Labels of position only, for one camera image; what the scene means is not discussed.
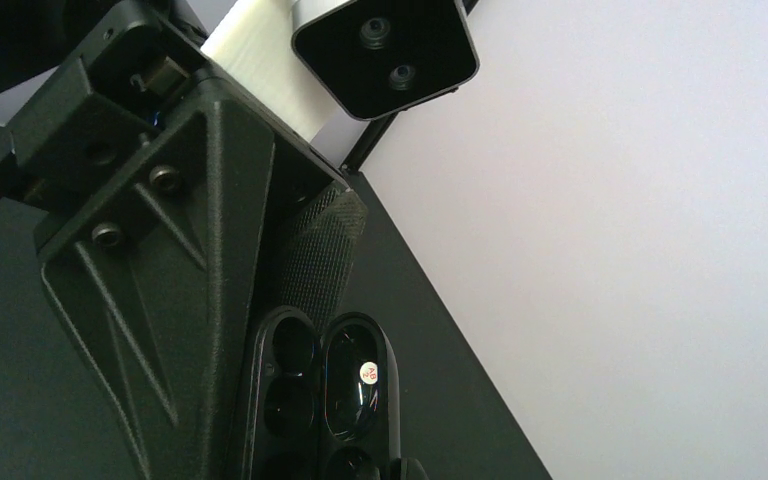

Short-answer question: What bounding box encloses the black frame post left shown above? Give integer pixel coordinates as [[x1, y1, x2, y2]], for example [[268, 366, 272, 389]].
[[340, 113, 398, 173]]

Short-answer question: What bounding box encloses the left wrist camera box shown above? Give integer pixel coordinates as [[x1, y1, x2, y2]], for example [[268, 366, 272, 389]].
[[201, 0, 479, 141]]

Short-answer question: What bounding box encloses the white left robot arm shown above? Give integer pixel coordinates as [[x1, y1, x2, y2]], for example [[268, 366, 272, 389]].
[[0, 1, 366, 479]]

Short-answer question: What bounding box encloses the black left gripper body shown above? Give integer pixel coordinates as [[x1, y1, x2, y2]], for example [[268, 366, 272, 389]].
[[0, 1, 351, 252]]

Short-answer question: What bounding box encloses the black earbud charging case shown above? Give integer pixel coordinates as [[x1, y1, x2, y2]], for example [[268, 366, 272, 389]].
[[225, 306, 428, 479]]

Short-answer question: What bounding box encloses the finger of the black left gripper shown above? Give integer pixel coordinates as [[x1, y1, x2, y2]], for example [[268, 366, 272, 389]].
[[40, 100, 275, 479], [271, 182, 368, 332]]

